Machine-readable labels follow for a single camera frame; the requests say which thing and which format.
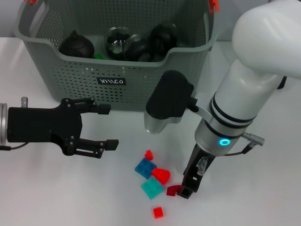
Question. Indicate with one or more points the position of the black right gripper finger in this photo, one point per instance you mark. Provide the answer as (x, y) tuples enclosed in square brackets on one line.
[(188, 188)]

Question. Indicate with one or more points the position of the blue toy brick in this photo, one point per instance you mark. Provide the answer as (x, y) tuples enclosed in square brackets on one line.
[(145, 167)]

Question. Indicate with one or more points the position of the red square toy brick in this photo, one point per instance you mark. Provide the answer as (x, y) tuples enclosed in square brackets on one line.
[(158, 212)]

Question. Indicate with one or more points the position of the black round teapot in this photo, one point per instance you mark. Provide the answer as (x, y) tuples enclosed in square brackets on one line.
[(77, 48)]

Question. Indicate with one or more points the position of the cyan toy brick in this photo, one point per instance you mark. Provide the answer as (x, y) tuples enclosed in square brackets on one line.
[(152, 188)]

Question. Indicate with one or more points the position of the green toy brick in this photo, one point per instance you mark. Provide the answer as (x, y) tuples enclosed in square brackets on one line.
[(98, 56)]

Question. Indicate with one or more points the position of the red sloped toy brick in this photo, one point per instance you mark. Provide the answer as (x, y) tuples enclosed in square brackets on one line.
[(161, 175)]

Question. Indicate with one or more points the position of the grey-green perforated storage bin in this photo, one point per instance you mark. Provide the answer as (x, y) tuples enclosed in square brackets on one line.
[(141, 68)]

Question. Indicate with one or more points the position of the dark red toy brick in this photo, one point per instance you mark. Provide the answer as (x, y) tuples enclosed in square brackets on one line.
[(172, 190)]

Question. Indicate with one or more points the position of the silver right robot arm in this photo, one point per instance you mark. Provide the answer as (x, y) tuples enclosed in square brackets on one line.
[(247, 82)]

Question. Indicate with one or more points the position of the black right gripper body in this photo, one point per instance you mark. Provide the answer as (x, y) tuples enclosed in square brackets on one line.
[(194, 162)]

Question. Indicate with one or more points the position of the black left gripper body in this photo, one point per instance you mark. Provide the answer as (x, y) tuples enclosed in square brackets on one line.
[(35, 124)]

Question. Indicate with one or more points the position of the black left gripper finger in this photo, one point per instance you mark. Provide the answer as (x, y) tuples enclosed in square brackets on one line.
[(101, 109), (94, 146)]

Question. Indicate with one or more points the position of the orange bin rim piece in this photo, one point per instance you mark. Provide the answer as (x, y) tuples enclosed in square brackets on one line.
[(214, 5)]

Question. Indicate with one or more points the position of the small red toy brick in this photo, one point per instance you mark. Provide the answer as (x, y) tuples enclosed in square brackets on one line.
[(148, 154)]

